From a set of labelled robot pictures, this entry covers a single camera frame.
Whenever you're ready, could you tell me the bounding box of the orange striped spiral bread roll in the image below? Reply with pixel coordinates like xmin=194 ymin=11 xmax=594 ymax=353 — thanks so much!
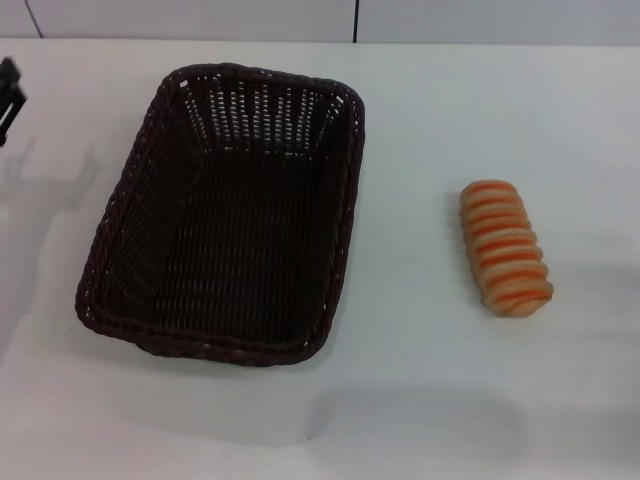
xmin=459 ymin=179 xmax=555 ymax=319

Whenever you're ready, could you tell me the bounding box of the black woven wicker basket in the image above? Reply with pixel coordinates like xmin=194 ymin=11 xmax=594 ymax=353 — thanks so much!
xmin=73 ymin=61 xmax=367 ymax=369

